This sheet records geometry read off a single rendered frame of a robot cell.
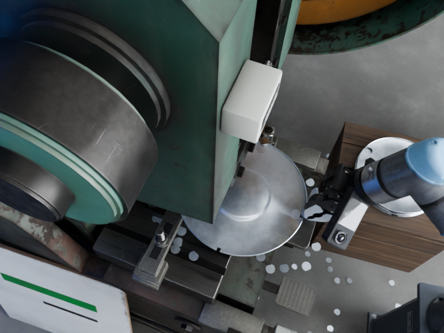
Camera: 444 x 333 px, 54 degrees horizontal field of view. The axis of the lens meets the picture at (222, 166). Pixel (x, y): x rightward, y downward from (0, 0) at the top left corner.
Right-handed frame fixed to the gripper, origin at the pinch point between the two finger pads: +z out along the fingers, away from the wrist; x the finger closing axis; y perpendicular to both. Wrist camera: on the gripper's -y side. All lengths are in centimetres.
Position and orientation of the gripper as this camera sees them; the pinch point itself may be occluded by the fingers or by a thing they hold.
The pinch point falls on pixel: (306, 217)
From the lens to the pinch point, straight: 97.0
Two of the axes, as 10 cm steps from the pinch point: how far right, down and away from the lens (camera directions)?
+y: 3.3, -8.2, 4.6
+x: -8.4, -4.8, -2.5
